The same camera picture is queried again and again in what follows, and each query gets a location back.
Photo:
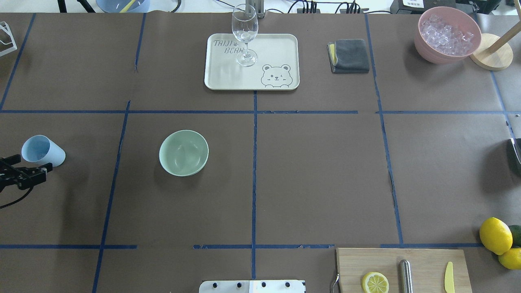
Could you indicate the yellow plastic knife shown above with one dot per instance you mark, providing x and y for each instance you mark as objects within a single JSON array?
[{"x": 449, "y": 285}]

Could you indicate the large yellow lemon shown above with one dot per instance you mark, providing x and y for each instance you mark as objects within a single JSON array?
[{"x": 496, "y": 236}]

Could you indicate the green bowl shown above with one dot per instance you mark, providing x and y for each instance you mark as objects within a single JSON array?
[{"x": 184, "y": 153}]

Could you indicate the lemon half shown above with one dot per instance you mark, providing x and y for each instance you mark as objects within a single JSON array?
[{"x": 375, "y": 282}]

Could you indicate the aluminium frame post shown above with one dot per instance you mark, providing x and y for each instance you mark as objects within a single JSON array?
[{"x": 259, "y": 6}]

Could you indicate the yellow plastic fork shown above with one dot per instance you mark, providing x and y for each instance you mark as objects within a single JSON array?
[{"x": 127, "y": 6}]

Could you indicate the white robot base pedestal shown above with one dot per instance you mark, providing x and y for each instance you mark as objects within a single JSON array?
[{"x": 253, "y": 286}]

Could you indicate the green lime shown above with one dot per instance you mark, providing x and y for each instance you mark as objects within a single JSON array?
[{"x": 515, "y": 230}]

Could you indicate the wooden stand with base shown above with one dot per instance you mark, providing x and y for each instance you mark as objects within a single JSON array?
[{"x": 494, "y": 52}]

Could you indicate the metal ice scoop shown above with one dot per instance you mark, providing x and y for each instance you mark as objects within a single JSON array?
[{"x": 514, "y": 151}]

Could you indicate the blue bowl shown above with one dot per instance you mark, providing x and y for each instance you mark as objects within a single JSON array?
[{"x": 116, "y": 6}]

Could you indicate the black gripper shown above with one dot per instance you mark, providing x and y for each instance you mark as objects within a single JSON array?
[{"x": 25, "y": 175}]

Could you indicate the pink bowl with ice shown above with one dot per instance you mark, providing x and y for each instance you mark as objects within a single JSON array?
[{"x": 446, "y": 35}]

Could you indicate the clear wine glass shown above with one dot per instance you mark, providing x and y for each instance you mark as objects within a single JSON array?
[{"x": 245, "y": 29}]

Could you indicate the grey folded cloth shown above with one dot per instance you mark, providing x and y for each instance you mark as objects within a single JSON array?
[{"x": 348, "y": 56}]

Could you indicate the white wire cup rack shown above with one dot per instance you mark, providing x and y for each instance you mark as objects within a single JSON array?
[{"x": 7, "y": 40}]

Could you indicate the light blue plastic cup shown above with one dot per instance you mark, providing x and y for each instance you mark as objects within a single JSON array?
[{"x": 41, "y": 150}]

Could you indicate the small yellow lemon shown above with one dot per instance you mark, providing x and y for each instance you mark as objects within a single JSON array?
[{"x": 511, "y": 259}]

